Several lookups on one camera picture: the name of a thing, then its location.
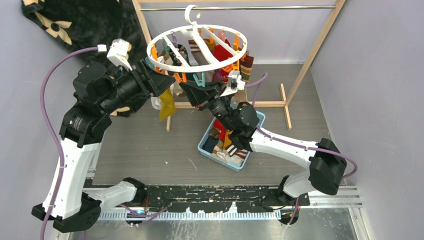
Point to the metal hanging rod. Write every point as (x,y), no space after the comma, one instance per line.
(239,8)

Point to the teal hanger clip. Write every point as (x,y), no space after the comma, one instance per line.
(200,80)

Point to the white sock in basket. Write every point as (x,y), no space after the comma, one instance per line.
(227,159)

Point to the brown white striped sock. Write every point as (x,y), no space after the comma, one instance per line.
(232,150)

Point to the brown striped hanging sock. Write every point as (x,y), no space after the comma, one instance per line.
(246,64)

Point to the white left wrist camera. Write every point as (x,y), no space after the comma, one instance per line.
(117,53)

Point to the orange hanger clip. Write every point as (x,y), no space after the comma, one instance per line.
(180,77)

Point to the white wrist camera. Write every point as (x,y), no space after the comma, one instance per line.
(117,53)
(236,81)

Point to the red patterned hanging sock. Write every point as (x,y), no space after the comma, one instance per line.
(221,54)

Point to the mustard yellow sock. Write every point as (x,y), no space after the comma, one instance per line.
(168,107)

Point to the white round clip hanger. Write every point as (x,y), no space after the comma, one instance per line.
(192,30)

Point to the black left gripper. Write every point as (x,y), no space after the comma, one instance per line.
(150,81)

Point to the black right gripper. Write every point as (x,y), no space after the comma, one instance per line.
(196,94)

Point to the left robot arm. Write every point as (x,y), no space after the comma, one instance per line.
(81,135)

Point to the black floral fleece blanket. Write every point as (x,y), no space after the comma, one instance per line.
(79,24)

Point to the white black-striped sock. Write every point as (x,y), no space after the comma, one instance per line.
(156,103)

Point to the wooden clothes rack frame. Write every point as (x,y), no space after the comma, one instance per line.
(274,37)

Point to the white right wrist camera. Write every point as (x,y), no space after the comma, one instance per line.
(236,81)

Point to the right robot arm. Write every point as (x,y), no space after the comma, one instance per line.
(324,164)

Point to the light blue sock basket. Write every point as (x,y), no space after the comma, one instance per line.
(210,144)

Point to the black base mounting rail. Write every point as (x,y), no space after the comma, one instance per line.
(217,198)

